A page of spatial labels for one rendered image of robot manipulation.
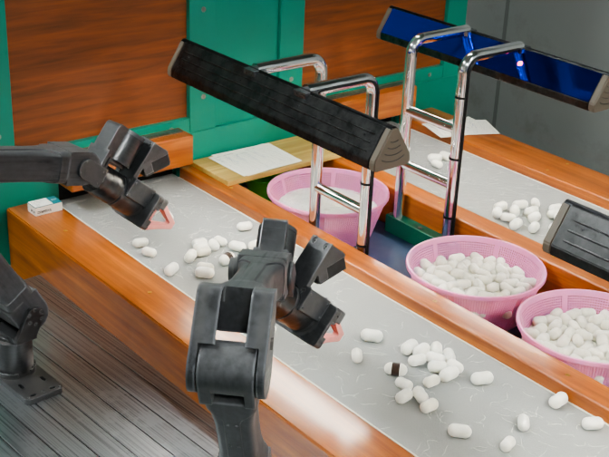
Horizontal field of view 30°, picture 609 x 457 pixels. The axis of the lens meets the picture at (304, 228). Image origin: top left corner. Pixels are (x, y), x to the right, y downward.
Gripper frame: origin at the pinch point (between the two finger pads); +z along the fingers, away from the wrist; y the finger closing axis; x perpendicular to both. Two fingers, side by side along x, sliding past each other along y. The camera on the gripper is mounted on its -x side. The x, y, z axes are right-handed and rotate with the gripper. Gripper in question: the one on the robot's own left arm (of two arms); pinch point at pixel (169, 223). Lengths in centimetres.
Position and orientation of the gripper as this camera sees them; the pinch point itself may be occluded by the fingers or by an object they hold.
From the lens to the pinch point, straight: 208.2
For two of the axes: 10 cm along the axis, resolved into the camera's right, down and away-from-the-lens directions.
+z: 5.7, 4.1, 7.1
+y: -6.2, -3.5, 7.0
